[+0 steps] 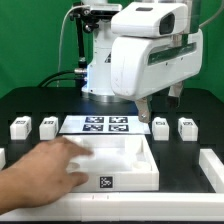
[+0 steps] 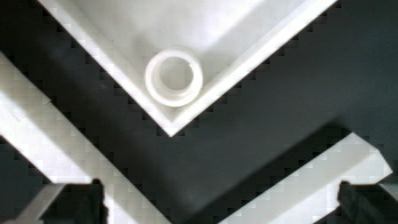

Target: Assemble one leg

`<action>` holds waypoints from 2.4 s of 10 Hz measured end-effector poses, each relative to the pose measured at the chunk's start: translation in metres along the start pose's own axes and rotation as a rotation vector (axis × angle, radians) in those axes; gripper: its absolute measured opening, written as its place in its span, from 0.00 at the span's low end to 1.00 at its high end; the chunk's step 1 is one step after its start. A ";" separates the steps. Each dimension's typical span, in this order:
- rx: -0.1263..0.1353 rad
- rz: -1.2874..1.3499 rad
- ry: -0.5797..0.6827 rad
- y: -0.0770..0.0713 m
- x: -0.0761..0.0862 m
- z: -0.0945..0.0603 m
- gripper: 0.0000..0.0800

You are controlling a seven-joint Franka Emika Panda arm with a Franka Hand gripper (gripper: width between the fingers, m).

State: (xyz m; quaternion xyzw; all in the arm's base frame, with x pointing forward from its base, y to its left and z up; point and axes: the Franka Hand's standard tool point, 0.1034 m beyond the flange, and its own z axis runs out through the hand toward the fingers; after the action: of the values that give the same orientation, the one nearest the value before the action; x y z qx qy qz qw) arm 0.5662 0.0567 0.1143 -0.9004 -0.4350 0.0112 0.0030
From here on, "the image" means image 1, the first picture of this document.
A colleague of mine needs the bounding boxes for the black camera on stand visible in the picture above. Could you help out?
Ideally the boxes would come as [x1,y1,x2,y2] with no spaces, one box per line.
[69,1,122,34]

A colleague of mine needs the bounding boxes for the bare human hand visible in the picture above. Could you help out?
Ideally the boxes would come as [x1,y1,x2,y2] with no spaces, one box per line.
[0,137,92,215]

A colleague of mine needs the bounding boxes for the black base cables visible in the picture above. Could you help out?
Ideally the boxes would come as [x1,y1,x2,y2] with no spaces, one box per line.
[37,69,84,89]

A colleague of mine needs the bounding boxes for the paper sheet with markers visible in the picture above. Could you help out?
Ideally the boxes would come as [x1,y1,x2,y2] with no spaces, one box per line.
[60,115,150,134]

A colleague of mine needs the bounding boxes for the white right fence block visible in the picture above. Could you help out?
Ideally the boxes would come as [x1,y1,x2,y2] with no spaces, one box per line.
[199,149,224,193]

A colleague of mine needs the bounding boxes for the grey camera cable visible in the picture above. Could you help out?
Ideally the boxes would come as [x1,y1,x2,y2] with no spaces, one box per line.
[56,4,88,88]

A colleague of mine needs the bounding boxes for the white front fence bar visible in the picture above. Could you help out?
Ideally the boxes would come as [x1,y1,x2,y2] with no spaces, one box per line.
[0,193,224,221]

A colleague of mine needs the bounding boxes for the white square tabletop part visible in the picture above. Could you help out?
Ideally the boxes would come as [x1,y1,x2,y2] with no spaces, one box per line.
[66,135,159,193]

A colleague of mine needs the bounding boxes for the black camera stand pole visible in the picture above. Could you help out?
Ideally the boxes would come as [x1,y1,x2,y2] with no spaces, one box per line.
[75,16,87,88]

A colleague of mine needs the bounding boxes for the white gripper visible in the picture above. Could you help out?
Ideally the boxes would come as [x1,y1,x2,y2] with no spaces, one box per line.
[111,30,203,123]

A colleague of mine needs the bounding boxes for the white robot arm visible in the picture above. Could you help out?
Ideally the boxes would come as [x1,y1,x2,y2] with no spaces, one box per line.
[81,0,203,123]

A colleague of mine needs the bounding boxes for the white fence block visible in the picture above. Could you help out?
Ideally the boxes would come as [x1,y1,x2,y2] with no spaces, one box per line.
[0,148,6,170]
[199,149,224,193]

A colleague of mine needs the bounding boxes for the white left fence block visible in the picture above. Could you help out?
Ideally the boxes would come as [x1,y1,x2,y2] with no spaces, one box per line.
[0,148,6,170]

